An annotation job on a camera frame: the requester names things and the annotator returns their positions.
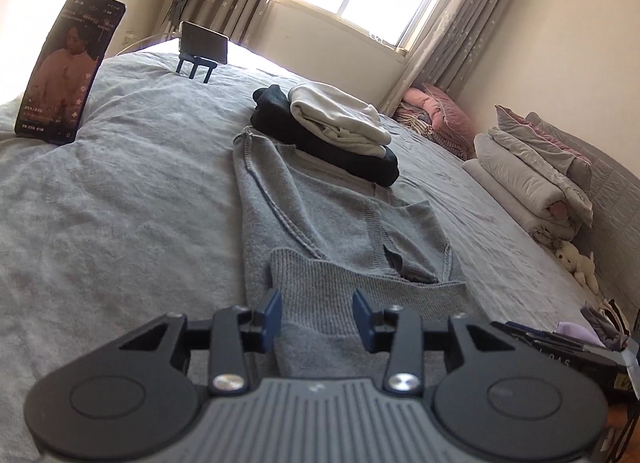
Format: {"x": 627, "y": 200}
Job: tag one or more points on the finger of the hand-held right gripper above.
{"x": 540, "y": 338}

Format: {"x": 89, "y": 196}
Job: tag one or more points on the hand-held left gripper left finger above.
{"x": 274, "y": 318}

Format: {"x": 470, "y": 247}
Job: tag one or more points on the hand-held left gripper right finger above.
{"x": 362, "y": 318}

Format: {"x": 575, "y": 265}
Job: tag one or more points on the grey knit sweater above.
{"x": 320, "y": 203}

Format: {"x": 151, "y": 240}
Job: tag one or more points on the purple cloth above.
{"x": 575, "y": 330}

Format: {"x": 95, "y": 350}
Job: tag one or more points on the dark grey cloth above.
{"x": 607, "y": 330}

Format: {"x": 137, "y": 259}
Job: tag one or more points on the white plush toy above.
{"x": 577, "y": 263}

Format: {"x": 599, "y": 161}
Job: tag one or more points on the grey padded headboard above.
{"x": 615, "y": 203}

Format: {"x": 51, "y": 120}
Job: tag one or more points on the folded white quilt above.
{"x": 515, "y": 183}

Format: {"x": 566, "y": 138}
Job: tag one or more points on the bed with grey sheet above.
{"x": 125, "y": 223}

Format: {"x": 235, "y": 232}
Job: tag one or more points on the folded white garment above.
{"x": 335, "y": 113}

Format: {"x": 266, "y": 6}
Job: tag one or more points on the folded black garment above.
{"x": 272, "y": 108}

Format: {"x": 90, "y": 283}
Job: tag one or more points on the blue phone stand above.
{"x": 192, "y": 62}

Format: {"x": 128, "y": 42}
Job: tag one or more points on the phone lying sideways on stand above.
{"x": 202, "y": 43}

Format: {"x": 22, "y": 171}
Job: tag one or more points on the grey blue hanging object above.
{"x": 178, "y": 13}

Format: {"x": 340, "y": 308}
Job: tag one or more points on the upright phone showing video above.
{"x": 70, "y": 68}

